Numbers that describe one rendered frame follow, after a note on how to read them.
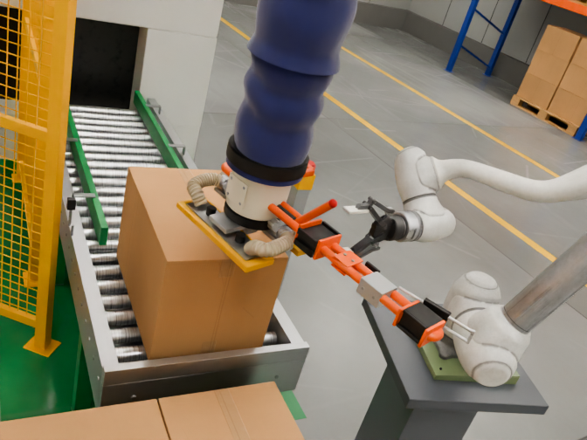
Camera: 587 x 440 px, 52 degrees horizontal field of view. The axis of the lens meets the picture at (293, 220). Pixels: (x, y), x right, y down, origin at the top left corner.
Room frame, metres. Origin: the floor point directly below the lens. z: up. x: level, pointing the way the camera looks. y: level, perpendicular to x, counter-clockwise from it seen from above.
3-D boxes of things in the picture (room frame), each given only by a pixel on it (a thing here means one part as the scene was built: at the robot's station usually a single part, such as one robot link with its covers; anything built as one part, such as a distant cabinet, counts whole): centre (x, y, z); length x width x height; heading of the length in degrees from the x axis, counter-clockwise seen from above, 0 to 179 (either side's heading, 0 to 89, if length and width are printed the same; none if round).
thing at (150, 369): (1.48, 0.12, 0.58); 0.70 x 0.03 x 0.06; 123
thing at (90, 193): (2.62, 1.17, 0.60); 1.60 x 0.11 x 0.09; 33
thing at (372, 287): (1.22, -0.24, 1.19); 0.07 x 0.07 x 0.04; 50
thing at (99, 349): (2.29, 1.03, 0.50); 2.31 x 0.05 x 0.19; 33
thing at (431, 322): (1.13, -0.34, 1.19); 0.08 x 0.07 x 0.05; 50
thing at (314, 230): (1.36, -0.07, 1.20); 0.10 x 0.08 x 0.06; 140
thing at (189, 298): (1.79, 0.31, 0.75); 0.60 x 0.40 x 0.40; 32
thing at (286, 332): (2.64, 0.47, 0.50); 2.31 x 0.05 x 0.19; 33
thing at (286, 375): (1.48, 0.12, 0.48); 0.70 x 0.03 x 0.15; 123
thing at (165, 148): (2.91, 0.72, 0.60); 1.60 x 0.11 x 0.09; 33
